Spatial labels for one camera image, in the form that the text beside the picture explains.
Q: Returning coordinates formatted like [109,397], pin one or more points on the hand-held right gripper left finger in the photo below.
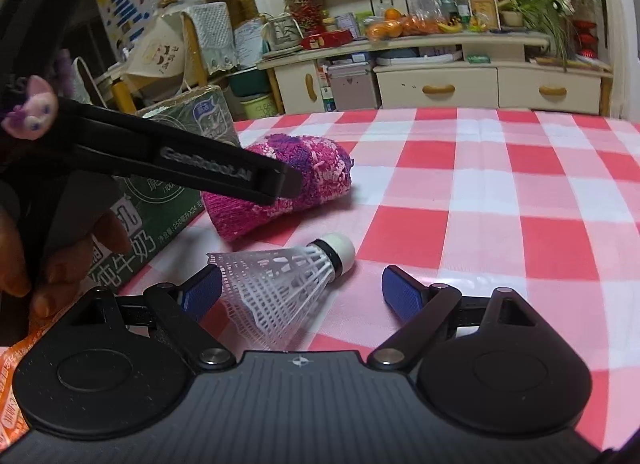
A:
[202,290]

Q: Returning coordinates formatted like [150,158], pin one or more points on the pink storage box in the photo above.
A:
[352,89]

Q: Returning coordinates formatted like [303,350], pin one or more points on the magenta knitted hat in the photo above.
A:
[310,169]

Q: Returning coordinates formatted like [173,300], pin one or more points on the orange white tissue packet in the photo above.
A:
[10,394]

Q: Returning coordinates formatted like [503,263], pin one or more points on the red berry branches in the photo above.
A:
[305,12]

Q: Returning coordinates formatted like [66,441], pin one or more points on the green plastic bottle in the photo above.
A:
[461,4]

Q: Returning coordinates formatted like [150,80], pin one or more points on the banana bunch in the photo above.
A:
[450,27]

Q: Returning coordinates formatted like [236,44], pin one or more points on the potted spider plant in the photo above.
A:
[512,18]

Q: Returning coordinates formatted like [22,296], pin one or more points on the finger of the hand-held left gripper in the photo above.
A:
[200,164]

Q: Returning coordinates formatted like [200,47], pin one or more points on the cardboard box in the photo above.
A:
[200,114]

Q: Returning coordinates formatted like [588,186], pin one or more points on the light green bin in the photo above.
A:
[259,107]

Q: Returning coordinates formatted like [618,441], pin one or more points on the dark green bin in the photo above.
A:
[250,82]

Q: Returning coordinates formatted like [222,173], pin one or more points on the white shuttlecock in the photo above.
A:
[280,289]

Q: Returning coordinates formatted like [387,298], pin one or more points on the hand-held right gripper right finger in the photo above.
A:
[400,291]

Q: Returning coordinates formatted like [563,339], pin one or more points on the red white checked tablecloth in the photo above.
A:
[500,194]

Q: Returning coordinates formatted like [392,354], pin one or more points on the pile of oranges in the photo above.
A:
[395,27]

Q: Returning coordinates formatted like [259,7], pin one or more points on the small green box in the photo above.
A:
[480,58]

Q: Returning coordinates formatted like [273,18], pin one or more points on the cream television cabinet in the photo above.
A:
[435,87]

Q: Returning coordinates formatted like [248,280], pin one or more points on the framed picture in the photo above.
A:
[484,12]

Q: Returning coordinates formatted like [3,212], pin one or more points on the person's left hand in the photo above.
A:
[65,264]

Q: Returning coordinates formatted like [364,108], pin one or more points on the beige printed tote bag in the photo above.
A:
[160,54]

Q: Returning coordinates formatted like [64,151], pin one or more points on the red vase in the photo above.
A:
[585,42]

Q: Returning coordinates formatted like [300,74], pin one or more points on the chair with lace cover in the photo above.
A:
[215,34]

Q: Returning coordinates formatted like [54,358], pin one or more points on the white paper sheet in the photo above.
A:
[249,42]

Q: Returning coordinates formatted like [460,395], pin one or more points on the red snack box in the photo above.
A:
[325,39]

